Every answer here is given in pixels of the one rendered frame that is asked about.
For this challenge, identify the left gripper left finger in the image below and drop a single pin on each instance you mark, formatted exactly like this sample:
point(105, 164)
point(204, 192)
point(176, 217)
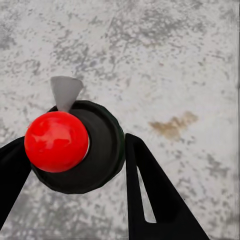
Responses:
point(15, 168)

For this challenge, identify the insectifuge atomizer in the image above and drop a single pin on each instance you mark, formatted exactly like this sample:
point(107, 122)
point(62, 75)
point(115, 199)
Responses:
point(78, 146)

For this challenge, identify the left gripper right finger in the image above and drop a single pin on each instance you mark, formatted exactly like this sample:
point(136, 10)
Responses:
point(174, 219)

